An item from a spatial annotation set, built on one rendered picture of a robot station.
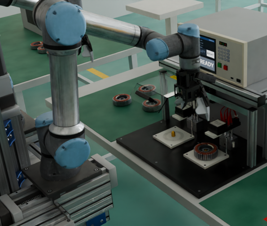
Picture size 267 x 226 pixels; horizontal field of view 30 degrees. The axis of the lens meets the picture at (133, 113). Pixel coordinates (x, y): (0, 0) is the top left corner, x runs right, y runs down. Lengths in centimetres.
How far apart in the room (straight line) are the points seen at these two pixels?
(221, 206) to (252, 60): 63
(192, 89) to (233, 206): 55
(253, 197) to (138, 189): 148
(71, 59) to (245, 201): 98
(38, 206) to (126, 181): 181
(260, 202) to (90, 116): 118
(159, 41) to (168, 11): 139
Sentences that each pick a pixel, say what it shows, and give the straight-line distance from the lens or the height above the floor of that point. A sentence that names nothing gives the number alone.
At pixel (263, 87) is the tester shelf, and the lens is 218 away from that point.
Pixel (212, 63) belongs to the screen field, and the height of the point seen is 118.
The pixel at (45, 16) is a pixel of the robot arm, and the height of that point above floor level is 165.
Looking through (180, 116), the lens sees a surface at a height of 88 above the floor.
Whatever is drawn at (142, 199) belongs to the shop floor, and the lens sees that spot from 336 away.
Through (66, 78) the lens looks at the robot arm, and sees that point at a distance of 151.
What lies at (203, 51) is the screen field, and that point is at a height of 122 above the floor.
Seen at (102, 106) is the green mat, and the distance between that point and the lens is 293.
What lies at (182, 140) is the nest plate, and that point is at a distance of 244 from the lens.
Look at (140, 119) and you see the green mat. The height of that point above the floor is 75.
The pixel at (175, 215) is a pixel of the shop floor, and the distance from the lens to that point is 321.
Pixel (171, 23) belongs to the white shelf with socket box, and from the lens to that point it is 339.
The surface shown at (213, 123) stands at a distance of 229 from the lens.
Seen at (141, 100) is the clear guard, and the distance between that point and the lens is 233.
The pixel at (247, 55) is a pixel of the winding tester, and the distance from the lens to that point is 213.
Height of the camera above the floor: 201
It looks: 27 degrees down
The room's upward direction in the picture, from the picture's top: 6 degrees counter-clockwise
